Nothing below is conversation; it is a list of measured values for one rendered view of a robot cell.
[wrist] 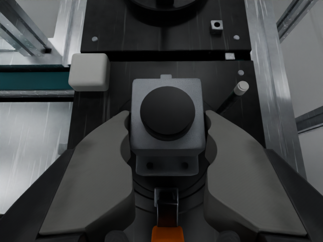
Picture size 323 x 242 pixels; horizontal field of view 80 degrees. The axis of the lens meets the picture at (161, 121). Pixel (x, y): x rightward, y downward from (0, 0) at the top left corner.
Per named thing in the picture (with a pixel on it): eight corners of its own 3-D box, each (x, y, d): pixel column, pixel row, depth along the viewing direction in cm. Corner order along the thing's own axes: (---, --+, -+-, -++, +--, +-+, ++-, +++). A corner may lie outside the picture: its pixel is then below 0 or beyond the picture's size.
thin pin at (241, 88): (217, 122, 22) (250, 90, 14) (211, 122, 22) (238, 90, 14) (217, 115, 22) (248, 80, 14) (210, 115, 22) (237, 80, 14)
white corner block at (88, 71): (112, 97, 27) (103, 84, 23) (80, 97, 27) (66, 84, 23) (114, 67, 29) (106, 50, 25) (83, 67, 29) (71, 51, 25)
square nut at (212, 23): (221, 34, 28) (223, 29, 27) (210, 34, 28) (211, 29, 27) (220, 25, 28) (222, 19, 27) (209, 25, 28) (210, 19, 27)
